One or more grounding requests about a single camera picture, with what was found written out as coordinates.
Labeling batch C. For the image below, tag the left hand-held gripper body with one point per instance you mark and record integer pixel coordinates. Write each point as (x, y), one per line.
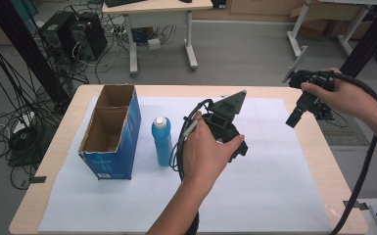
(223, 125)

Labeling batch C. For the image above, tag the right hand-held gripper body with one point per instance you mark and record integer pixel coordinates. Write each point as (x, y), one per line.
(298, 109)

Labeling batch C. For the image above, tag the blue bottle with white cap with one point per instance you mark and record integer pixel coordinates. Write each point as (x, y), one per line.
(162, 143)

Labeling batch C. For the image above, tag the blue cardboard box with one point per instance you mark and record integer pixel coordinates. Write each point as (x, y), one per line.
(117, 163)

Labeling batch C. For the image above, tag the person's left hand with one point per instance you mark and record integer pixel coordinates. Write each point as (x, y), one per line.
(202, 156)

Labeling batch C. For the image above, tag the person's right hand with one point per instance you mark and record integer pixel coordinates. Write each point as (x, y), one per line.
(349, 98)

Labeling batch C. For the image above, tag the grey floor mat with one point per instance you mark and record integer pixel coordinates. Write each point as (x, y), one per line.
(342, 132)

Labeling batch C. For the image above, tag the white paper sheet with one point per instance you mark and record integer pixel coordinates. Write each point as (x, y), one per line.
(267, 169)

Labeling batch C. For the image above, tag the brown cardboard boxes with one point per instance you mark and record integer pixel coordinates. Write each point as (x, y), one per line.
(329, 19)

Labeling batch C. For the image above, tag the white power adapter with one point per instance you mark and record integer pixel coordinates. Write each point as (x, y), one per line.
(154, 44)

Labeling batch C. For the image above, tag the black tape strip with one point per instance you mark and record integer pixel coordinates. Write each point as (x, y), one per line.
(37, 179)
(355, 205)

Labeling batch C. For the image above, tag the wooden desk with white legs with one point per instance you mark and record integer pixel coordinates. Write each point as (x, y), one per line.
(156, 6)

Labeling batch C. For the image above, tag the black keyboard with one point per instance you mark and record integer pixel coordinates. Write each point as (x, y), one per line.
(124, 2)

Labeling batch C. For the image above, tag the black computer tower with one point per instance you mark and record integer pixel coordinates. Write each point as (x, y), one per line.
(89, 37)
(57, 34)

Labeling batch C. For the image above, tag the white power strip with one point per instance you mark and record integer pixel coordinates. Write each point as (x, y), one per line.
(24, 121)

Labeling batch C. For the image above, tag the white table frame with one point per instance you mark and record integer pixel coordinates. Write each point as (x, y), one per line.
(298, 26)

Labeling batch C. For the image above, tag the black metal frame post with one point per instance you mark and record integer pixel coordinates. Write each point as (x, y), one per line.
(368, 39)
(23, 49)

